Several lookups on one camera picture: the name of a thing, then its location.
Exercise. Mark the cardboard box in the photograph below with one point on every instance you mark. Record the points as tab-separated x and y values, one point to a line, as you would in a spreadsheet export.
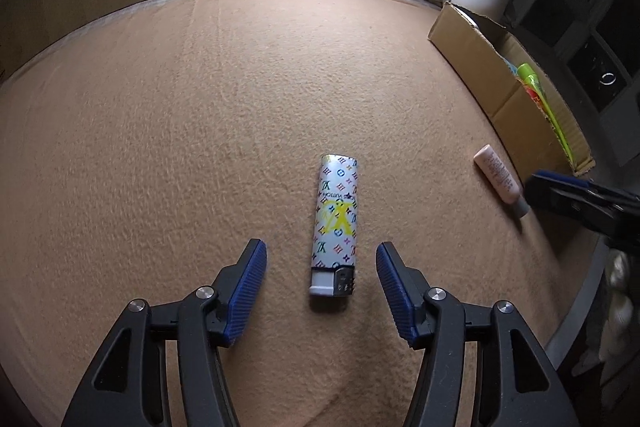
480	57

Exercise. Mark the white patterned lighter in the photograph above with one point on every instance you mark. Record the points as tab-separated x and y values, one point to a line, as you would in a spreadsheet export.
332	217

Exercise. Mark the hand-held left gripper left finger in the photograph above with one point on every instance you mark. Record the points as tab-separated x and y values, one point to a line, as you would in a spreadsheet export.
245	294

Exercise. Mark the small pink tube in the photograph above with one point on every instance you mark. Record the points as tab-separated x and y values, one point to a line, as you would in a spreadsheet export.
497	177

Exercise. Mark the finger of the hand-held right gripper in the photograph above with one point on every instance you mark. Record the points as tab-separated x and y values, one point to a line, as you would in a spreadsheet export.
555	202
565	181

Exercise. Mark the green tube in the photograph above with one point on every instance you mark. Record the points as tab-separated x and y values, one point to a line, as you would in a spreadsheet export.
547	107

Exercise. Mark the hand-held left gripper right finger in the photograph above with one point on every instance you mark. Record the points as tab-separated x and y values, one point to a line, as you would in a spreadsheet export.
395	294

